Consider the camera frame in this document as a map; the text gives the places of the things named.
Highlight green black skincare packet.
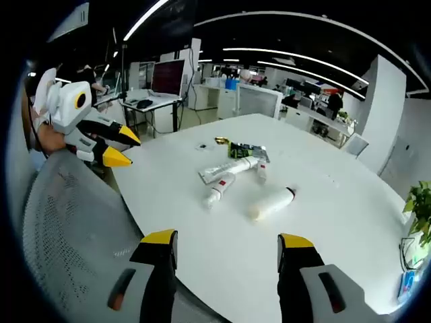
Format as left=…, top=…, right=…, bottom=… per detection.
left=228, top=141, right=257, bottom=159

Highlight person's left hand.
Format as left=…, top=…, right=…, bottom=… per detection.
left=36, top=124, right=68, bottom=156

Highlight computer monitor red screen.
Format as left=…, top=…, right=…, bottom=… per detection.
left=150, top=59, right=187, bottom=99

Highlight white skincare bottle red collar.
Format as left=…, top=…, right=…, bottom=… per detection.
left=248, top=186, right=298, bottom=223

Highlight white framed partition screen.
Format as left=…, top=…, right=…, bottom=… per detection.
left=235, top=83, right=284, bottom=119

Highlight white desk black legs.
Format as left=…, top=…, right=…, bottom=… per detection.
left=120, top=89, right=185, bottom=137

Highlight white ceiling air conditioner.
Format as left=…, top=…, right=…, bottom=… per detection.
left=46, top=2, right=91, bottom=43

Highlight long ceiling light strip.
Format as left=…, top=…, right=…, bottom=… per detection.
left=123, top=0, right=169, bottom=42

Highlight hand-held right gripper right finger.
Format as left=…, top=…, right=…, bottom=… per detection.
left=277, top=232, right=370, bottom=323

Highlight white skincare bottle red label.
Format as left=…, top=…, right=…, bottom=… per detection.
left=201, top=173, right=236, bottom=210

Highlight blue bag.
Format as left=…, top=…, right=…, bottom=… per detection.
left=397, top=268, right=420, bottom=302

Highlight black wire frame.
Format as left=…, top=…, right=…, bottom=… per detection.
left=399, top=236, right=426, bottom=271

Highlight small white skincare tube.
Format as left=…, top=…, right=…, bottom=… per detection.
left=256, top=160, right=268, bottom=184

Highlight green potted plant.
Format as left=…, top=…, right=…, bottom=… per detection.
left=403, top=180, right=431, bottom=248

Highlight black tripod stand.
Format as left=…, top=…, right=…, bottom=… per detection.
left=118, top=42, right=131, bottom=102

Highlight silver skincare packet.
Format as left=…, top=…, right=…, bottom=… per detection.
left=251, top=145, right=271, bottom=164

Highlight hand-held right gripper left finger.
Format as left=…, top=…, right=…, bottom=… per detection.
left=100, top=228, right=179, bottom=323

